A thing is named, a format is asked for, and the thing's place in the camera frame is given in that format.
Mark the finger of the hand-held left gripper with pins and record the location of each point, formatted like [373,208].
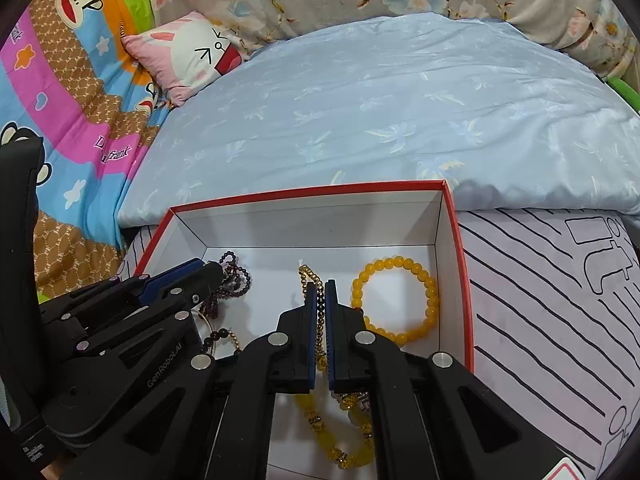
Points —
[170,274]
[200,282]

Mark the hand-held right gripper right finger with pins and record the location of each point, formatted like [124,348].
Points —
[331,340]

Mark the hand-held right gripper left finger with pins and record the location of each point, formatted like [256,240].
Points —
[316,340]

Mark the thin gold bangle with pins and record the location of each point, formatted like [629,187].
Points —
[200,317]

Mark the red cardboard box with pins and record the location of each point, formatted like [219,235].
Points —
[325,230]

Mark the colourful cartoon monkey blanket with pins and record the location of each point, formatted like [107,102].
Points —
[75,110]

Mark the light blue pillow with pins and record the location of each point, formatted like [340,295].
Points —
[375,125]

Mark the pink cartoon rabbit pillow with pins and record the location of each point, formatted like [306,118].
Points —
[185,50]

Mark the green plastic object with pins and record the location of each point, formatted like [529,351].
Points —
[627,92]

